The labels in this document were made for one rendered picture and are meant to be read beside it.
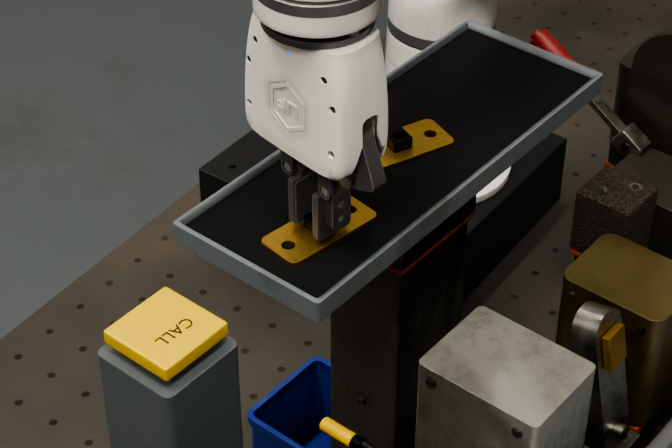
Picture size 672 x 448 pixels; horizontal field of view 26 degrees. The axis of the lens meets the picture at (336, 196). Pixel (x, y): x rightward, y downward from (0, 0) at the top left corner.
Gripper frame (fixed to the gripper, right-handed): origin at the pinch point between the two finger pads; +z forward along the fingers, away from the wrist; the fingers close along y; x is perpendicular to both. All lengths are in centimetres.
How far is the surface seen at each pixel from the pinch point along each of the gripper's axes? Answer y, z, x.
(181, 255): -50, 49, 22
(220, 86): -159, 119, 113
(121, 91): -172, 119, 96
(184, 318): 0.8, 2.7, -13.0
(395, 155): -2.5, 2.4, 10.1
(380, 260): 5.4, 2.7, 0.8
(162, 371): 3.5, 2.9, -17.0
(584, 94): 1.8, 2.7, 27.6
